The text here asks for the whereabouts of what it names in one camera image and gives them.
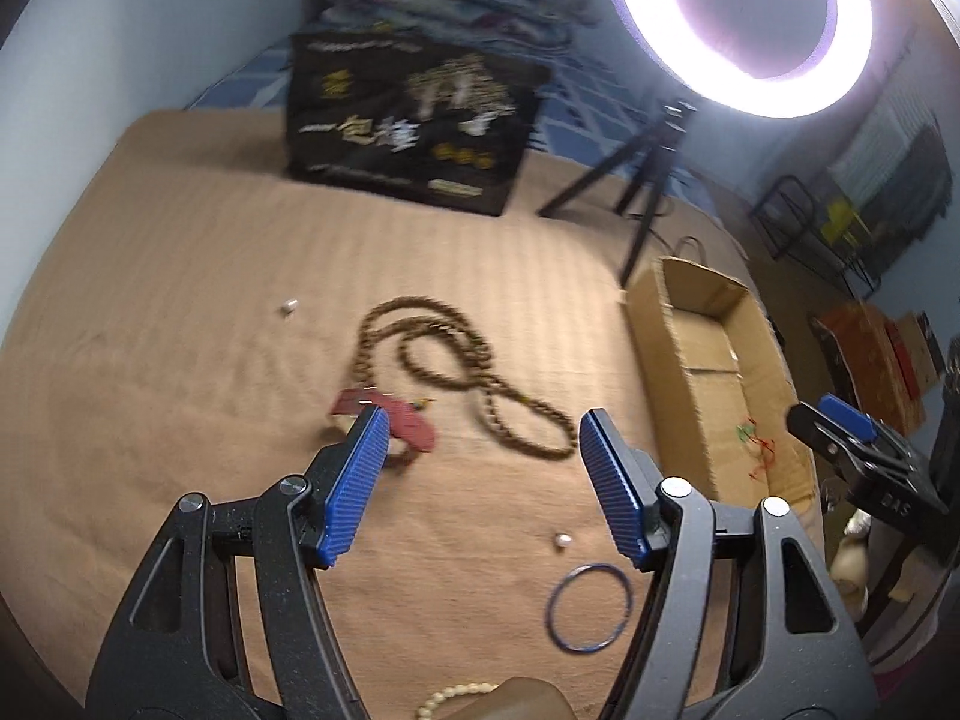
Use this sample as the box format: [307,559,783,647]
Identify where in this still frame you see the dark hanging clothes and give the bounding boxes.
[885,124,960,275]

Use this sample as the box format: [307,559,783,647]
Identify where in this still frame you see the black tripod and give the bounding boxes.
[536,97,702,290]

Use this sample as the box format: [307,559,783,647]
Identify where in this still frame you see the person's right hand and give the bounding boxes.
[831,508,872,616]

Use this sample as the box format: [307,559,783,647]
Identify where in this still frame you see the orange cardboard box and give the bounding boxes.
[810,304,942,436]

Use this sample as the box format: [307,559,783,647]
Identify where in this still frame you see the tan rounded object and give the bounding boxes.
[457,679,578,720]

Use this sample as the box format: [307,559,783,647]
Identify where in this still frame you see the black printed bag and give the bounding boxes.
[285,31,552,218]

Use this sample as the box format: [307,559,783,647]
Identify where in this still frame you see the black metal rack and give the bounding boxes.
[750,174,882,297]

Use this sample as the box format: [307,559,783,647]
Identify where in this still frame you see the brown bead necklace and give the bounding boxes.
[352,296,578,460]

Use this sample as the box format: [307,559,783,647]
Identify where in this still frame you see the ring light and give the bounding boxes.
[604,0,875,119]

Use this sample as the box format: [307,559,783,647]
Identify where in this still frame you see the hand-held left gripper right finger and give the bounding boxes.
[579,409,878,720]

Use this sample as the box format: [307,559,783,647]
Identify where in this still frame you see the blue bangle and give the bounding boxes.
[546,564,635,652]

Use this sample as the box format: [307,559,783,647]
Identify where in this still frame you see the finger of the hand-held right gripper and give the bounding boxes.
[786,392,912,477]

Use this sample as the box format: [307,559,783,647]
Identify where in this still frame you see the striped towel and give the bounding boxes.
[832,101,931,203]

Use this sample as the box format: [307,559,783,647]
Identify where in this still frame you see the cream bead bracelet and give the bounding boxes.
[416,681,500,720]

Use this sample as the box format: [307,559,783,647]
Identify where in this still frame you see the red strap watch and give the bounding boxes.
[330,386,437,455]

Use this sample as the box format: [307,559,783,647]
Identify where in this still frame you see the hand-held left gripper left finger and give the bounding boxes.
[86,405,395,720]

